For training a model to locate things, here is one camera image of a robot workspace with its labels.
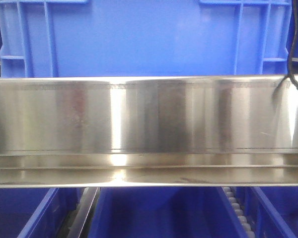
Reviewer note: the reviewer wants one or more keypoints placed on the light blue plastic bin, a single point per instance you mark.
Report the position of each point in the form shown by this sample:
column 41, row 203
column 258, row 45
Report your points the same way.
column 76, row 38

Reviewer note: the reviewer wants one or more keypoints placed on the dark blue bin lower middle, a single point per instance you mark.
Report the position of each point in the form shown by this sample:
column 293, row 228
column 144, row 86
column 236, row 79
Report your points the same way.
column 165, row 212

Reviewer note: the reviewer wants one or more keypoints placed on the dark blue bin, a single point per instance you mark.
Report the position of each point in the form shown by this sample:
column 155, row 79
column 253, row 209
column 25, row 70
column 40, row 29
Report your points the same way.
column 35, row 212
column 165, row 212
column 271, row 211

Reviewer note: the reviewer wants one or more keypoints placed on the white roller track right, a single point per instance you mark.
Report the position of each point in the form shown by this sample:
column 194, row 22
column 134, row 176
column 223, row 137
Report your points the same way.
column 238, row 210

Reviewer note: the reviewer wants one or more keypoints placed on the metal roller track left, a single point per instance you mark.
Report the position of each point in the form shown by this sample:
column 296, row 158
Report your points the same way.
column 78, row 222

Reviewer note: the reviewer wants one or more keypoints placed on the dark blue bin lower right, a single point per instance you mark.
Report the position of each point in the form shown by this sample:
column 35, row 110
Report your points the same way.
column 271, row 211

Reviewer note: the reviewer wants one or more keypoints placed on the dark blue bin lower left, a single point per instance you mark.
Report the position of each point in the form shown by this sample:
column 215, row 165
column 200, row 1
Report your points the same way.
column 35, row 212

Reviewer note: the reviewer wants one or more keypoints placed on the stainless steel shelf rail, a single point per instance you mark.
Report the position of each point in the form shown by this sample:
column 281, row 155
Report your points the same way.
column 148, row 131

